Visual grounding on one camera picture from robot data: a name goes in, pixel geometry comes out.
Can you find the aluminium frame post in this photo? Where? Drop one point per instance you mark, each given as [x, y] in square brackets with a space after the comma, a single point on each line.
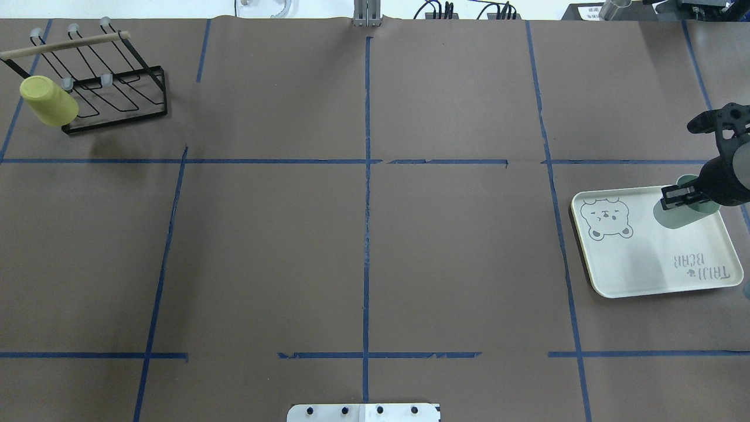
[367, 13]

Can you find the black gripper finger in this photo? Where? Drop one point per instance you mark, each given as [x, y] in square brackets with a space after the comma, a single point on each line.
[674, 196]

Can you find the pale green cup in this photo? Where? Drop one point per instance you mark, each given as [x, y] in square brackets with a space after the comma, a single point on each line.
[672, 211]

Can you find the white bear print tray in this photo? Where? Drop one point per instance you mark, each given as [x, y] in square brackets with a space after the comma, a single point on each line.
[632, 247]

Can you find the black wire cup rack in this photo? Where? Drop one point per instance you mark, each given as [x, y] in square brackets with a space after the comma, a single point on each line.
[105, 74]

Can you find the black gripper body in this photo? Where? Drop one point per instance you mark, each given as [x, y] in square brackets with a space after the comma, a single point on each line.
[725, 179]

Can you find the metal cup on desk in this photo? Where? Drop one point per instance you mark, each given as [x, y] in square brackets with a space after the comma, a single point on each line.
[613, 10]

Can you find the yellow plastic cup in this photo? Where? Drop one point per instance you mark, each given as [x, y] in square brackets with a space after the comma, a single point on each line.
[51, 104]

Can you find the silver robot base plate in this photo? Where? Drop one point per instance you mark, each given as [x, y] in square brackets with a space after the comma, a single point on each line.
[365, 412]

